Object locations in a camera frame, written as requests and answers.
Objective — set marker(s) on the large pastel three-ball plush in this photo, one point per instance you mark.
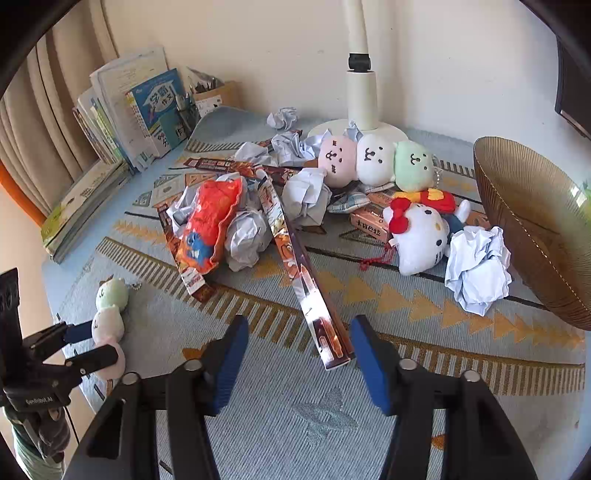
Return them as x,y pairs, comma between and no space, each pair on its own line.
375,161

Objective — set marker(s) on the blue checked cloth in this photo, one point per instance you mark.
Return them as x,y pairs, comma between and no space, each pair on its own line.
346,203

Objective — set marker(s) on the white desk lamp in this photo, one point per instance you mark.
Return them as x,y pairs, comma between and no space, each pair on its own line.
362,92

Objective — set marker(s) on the orange snack bag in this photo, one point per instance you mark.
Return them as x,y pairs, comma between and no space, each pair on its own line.
210,221

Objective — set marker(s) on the patterned blue-grey table mat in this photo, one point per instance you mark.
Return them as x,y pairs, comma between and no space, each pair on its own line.
415,415

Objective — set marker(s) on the red long box front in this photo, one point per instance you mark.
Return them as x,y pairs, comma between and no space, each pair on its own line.
369,226

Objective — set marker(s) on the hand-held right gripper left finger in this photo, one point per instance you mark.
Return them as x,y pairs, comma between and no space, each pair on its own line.
231,364

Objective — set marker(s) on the bundle of pens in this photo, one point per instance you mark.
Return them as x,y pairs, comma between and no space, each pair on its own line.
185,99
205,82

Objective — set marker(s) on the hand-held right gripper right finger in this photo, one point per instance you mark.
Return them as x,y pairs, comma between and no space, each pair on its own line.
369,364

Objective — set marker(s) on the black mesh pen holder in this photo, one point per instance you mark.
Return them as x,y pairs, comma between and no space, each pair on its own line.
187,117

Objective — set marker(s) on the small pastel three-ball plush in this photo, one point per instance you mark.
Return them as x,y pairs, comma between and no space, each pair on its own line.
110,295

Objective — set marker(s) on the small orange box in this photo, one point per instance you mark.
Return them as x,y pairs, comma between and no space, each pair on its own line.
382,197

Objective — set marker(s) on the beige curtain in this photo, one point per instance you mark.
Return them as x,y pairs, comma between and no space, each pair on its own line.
46,129

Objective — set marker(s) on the person's left forearm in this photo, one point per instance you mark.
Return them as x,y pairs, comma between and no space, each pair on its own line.
32,457

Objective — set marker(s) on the beige pen holder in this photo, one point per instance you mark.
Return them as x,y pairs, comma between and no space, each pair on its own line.
217,99

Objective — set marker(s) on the black wall television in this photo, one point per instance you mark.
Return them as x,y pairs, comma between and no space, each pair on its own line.
572,92

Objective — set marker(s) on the row of books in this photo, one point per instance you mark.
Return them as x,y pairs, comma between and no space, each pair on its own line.
134,78

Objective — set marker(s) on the white cat plush red bow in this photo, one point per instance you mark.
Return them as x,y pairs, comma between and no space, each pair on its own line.
422,244

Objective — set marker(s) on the long dark red box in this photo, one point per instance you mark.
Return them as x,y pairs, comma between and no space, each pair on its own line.
196,286
210,164
304,277

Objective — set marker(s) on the pile of green workbooks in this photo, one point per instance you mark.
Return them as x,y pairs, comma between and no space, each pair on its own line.
83,203

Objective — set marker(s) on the golden ribbed bowl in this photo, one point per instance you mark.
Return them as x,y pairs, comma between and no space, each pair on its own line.
521,198

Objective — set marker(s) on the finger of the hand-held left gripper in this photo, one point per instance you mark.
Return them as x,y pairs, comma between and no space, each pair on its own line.
78,331
99,357

